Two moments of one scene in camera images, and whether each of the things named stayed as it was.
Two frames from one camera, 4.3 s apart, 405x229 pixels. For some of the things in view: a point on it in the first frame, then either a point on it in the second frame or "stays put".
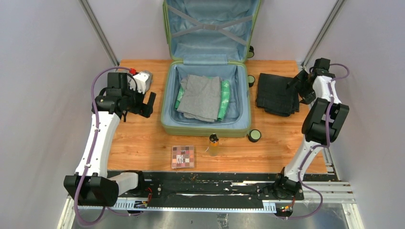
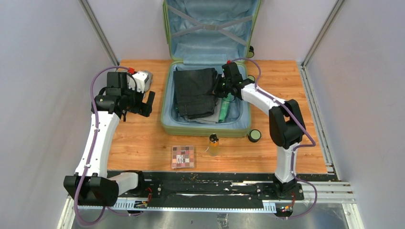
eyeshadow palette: (182, 156) stays put
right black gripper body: (305, 91) → (221, 89)
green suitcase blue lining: (209, 38) stays put
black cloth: (272, 95) → (193, 91)
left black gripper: (144, 109) stays put
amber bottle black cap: (213, 145) stays put
